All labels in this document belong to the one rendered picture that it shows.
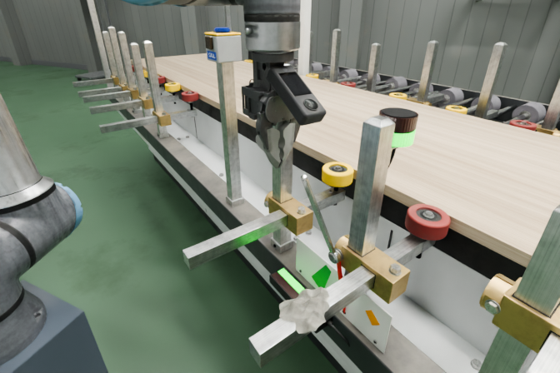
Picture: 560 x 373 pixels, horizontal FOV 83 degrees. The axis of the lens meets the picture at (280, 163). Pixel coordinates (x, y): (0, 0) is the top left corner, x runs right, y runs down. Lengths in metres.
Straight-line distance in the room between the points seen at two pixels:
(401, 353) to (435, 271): 0.21
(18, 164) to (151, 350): 0.98
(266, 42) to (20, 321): 0.80
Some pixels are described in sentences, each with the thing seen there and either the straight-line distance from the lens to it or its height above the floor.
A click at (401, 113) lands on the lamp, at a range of 0.54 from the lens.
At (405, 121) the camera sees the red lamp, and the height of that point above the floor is 1.12.
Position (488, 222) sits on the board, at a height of 0.90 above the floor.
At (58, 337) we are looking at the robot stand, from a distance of 0.98.
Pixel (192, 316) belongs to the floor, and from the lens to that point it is 1.66.
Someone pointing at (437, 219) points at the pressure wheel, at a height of 0.90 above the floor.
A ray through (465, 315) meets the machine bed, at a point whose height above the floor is 0.68.
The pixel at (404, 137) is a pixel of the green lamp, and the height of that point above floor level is 1.09.
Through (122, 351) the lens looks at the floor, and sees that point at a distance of 1.65.
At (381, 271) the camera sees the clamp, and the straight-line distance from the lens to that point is 0.60.
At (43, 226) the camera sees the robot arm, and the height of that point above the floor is 0.81.
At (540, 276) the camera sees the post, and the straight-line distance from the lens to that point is 0.46.
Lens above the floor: 1.27
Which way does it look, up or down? 26 degrees down
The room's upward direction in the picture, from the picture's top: straight up
